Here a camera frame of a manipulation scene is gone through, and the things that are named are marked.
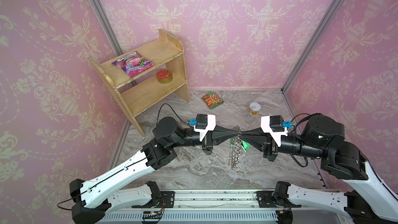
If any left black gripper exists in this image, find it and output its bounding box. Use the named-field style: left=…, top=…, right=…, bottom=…
left=169, top=121, right=237, bottom=155

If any green key tag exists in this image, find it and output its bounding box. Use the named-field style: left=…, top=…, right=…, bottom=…
left=230, top=140, right=235, bottom=149
left=241, top=141, right=250, bottom=152

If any metal key organizer ring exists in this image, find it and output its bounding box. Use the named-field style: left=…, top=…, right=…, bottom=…
left=227, top=125, right=246, bottom=169

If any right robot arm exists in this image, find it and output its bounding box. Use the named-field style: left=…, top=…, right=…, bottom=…
left=239, top=113, right=398, bottom=224

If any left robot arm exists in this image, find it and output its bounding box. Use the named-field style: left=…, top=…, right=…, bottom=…
left=69, top=114, right=239, bottom=224

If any yellow can white lid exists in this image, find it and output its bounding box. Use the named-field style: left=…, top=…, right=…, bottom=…
left=249, top=102, right=261, bottom=116

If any green orange food packet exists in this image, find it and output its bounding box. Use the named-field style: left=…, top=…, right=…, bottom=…
left=201, top=92, right=224, bottom=109

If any red lid round tin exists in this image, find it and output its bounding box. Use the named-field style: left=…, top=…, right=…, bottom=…
left=157, top=69, right=173, bottom=84

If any wooden two-tier shelf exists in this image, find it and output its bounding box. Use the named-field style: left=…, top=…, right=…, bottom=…
left=88, top=29, right=190, bottom=136

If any purple snack bag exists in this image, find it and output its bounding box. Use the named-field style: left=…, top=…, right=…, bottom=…
left=112, top=51, right=154, bottom=78

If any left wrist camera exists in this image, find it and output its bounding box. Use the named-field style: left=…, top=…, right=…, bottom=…
left=187, top=114, right=216, bottom=142

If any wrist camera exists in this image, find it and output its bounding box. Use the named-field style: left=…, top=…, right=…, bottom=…
left=187, top=114, right=216, bottom=142
left=260, top=115, right=293, bottom=147

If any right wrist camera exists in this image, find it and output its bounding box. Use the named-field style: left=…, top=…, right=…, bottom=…
left=260, top=115, right=293, bottom=147

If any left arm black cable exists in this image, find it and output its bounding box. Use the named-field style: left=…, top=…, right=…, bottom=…
left=156, top=103, right=189, bottom=125

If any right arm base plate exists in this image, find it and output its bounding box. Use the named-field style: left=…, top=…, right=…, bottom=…
left=256, top=190, right=278, bottom=208

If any aluminium mounting rail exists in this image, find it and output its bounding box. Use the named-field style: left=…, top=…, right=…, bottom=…
left=105, top=185, right=347, bottom=213

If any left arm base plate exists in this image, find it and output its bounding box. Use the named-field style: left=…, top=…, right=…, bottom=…
left=132, top=191, right=175, bottom=208

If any slotted cable duct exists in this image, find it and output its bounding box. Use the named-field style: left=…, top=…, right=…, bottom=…
left=99, top=209, right=278, bottom=224

